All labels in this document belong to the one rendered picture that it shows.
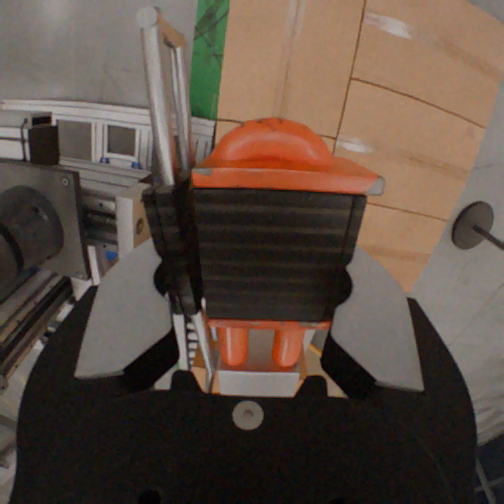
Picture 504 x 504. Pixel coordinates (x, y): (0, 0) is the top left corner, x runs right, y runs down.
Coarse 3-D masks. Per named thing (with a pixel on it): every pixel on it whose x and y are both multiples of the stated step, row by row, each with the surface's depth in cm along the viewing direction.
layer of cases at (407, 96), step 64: (256, 0) 52; (320, 0) 51; (384, 0) 49; (448, 0) 46; (256, 64) 62; (320, 64) 61; (384, 64) 59; (448, 64) 57; (320, 128) 71; (384, 128) 70; (448, 128) 68; (384, 192) 81; (448, 192) 80; (384, 256) 96
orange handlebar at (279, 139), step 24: (264, 120) 9; (288, 120) 9; (240, 144) 9; (264, 144) 9; (288, 144) 9; (312, 144) 9; (240, 336) 15; (288, 336) 15; (240, 360) 17; (288, 360) 16
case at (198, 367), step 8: (208, 328) 86; (216, 344) 80; (200, 352) 76; (304, 352) 85; (200, 360) 74; (304, 360) 81; (192, 368) 72; (200, 368) 71; (304, 368) 78; (200, 376) 74; (216, 376) 74; (304, 376) 76; (200, 384) 77; (216, 384) 77
